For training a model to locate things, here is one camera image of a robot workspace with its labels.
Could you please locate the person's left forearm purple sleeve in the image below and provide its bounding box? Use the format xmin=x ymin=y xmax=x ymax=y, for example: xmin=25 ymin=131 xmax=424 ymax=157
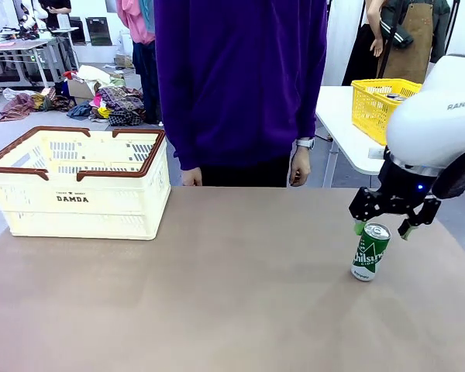
xmin=292 ymin=77 xmax=329 ymax=141

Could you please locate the person in pink top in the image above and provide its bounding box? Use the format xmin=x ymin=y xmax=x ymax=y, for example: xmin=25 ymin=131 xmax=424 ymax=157
xmin=115 ymin=0 xmax=164 ymax=125

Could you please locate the green Chilsung cider can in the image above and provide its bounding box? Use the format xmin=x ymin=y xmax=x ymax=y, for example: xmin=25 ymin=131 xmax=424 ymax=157
xmin=350 ymin=222 xmax=392 ymax=283

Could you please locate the person's right hand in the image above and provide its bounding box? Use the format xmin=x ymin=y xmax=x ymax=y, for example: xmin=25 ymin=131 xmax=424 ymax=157
xmin=181 ymin=167 xmax=204 ymax=188

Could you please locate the patterned clothes pile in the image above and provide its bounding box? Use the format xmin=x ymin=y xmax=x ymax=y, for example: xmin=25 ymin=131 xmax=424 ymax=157
xmin=66 ymin=85 xmax=146 ymax=127

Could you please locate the white background table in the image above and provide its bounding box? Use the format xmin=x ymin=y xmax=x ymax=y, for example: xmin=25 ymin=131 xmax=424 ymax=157
xmin=315 ymin=85 xmax=465 ymax=188

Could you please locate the person's right forearm purple sleeve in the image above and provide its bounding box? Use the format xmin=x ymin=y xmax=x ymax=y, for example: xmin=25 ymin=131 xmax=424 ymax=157
xmin=160 ymin=96 xmax=202 ymax=171

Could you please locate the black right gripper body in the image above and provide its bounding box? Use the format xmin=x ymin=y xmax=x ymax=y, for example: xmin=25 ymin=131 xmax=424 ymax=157
xmin=378 ymin=153 xmax=437 ymax=216

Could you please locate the person's left hand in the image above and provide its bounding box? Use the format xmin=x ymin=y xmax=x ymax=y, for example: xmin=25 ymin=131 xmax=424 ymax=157
xmin=289 ymin=149 xmax=313 ymax=188

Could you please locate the open cardboard box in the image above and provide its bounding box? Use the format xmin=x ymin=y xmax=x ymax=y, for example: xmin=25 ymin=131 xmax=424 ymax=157
xmin=67 ymin=78 xmax=102 ymax=105

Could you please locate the cream shopping basket brown rim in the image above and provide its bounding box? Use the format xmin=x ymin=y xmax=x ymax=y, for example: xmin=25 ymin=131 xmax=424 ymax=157
xmin=0 ymin=126 xmax=172 ymax=240

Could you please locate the reddish patterned cloth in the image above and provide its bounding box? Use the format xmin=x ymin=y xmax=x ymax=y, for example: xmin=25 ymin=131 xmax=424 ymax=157
xmin=0 ymin=91 xmax=38 ymax=123

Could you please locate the person in black dress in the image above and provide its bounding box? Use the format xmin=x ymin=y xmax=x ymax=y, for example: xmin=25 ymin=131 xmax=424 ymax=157
xmin=340 ymin=0 xmax=391 ymax=87

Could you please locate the yellow plastic basket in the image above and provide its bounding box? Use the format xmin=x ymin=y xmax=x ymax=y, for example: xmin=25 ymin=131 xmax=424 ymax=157
xmin=350 ymin=78 xmax=424 ymax=146

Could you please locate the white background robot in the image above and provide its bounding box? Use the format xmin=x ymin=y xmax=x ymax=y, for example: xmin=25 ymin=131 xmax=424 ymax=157
xmin=17 ymin=0 xmax=50 ymax=40

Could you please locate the person in purple sweater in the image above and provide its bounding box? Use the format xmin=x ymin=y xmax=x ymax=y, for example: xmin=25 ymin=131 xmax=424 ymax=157
xmin=153 ymin=0 xmax=329 ymax=188

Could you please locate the person in brown apron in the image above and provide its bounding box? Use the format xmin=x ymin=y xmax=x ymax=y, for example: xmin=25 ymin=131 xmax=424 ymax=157
xmin=366 ymin=0 xmax=451 ymax=84

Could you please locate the grey metal workbench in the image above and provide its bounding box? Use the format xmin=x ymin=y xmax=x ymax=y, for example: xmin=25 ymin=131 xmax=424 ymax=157
xmin=0 ymin=37 xmax=81 ymax=89

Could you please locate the white crumpled cloth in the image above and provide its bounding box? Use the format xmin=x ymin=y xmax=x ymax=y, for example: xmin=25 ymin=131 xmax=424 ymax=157
xmin=78 ymin=64 xmax=112 ymax=85

